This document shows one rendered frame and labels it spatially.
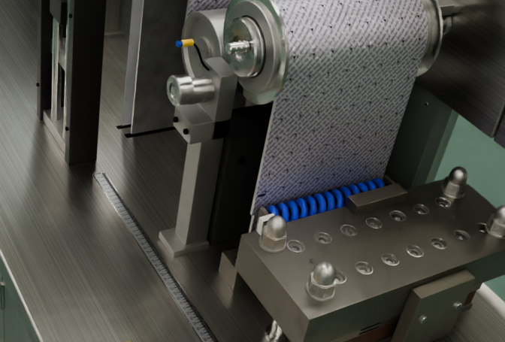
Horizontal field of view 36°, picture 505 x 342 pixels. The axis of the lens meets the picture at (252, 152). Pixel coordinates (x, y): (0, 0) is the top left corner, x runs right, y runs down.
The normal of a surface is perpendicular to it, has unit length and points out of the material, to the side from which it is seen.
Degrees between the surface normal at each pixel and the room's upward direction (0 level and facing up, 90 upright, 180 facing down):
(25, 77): 0
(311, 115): 90
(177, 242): 0
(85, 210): 0
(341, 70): 90
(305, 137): 90
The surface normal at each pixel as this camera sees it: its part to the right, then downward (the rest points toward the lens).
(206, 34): -0.84, 0.18
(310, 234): 0.16, -0.81
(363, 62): 0.51, 0.56
